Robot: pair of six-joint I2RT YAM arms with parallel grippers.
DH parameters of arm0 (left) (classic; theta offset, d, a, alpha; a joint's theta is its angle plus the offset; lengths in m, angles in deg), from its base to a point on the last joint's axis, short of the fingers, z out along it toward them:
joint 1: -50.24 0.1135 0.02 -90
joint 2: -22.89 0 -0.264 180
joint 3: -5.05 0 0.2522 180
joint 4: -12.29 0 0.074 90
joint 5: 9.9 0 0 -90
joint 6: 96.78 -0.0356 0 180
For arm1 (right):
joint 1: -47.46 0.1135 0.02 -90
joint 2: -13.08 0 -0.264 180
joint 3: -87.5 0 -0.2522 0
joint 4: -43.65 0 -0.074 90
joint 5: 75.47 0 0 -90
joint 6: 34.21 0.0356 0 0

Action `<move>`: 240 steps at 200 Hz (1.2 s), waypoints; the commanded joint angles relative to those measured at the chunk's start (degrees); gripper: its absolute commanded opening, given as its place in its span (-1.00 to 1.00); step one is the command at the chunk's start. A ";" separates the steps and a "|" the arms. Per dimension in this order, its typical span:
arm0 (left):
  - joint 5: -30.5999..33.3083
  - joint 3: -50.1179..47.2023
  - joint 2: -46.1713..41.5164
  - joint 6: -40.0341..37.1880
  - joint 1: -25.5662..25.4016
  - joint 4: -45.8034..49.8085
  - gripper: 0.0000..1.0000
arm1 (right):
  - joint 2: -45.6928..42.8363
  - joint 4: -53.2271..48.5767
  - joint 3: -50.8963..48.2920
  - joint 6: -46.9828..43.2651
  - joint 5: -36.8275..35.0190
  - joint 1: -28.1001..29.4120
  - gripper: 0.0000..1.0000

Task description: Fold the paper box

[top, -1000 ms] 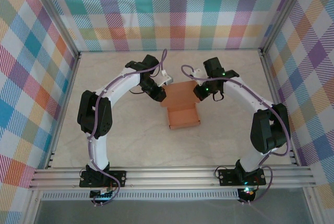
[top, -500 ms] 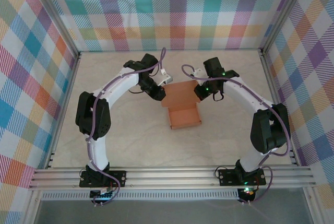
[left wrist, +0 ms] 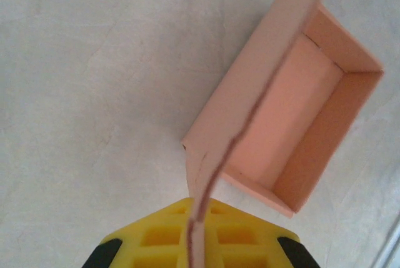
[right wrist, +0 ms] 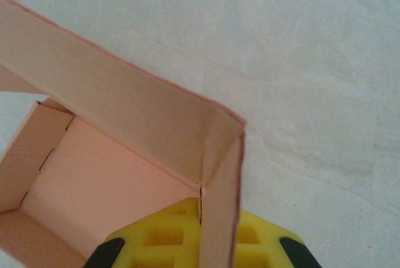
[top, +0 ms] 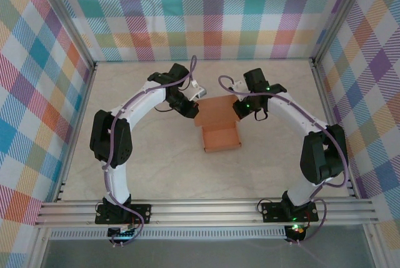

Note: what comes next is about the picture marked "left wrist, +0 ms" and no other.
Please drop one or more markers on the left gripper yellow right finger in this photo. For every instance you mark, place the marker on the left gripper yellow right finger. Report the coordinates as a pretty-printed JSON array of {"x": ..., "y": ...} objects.
[{"x": 243, "y": 240}]

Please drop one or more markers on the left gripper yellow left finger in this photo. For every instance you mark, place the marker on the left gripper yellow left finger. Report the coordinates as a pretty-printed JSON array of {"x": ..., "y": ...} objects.
[{"x": 162, "y": 236}]

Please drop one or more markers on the pink paper box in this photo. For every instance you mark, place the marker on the pink paper box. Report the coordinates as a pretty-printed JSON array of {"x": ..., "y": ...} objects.
[{"x": 281, "y": 124}]

